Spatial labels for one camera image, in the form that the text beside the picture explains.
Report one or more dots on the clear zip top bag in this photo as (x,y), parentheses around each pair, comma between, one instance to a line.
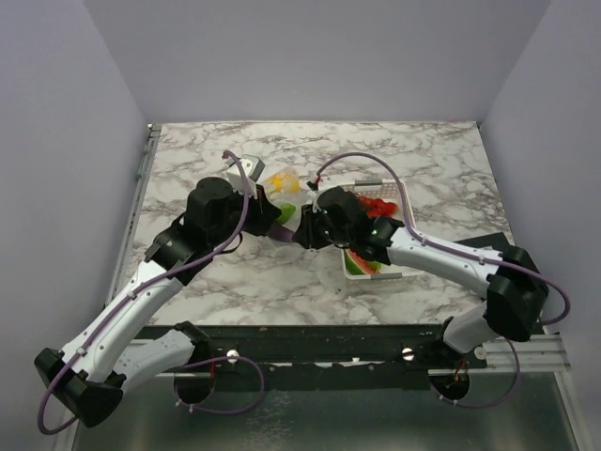
(279,249)

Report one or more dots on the aluminium rail frame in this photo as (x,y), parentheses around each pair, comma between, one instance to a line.
(452,194)

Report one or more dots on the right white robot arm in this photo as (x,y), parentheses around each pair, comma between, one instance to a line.
(452,262)

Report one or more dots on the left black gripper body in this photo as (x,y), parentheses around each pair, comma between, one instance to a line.
(256,222)

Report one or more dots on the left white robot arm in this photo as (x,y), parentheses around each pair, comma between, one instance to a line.
(91,374)

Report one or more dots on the red strawberry pile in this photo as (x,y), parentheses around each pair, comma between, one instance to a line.
(377,207)

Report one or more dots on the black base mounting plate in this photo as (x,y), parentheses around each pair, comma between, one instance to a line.
(318,358)

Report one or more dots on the watermelon slice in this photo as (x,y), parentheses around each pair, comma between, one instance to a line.
(356,265)

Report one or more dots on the white plastic basket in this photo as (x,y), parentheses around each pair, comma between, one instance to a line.
(383,229)

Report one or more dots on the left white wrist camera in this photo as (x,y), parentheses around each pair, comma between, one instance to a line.
(252,168)

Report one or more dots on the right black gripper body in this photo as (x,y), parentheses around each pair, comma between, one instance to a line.
(318,232)

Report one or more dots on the green lime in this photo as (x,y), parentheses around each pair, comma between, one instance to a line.
(287,212)

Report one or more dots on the yellow lemon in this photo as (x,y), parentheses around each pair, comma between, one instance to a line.
(282,183)

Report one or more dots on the purple eggplant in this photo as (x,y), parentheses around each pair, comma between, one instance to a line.
(281,234)

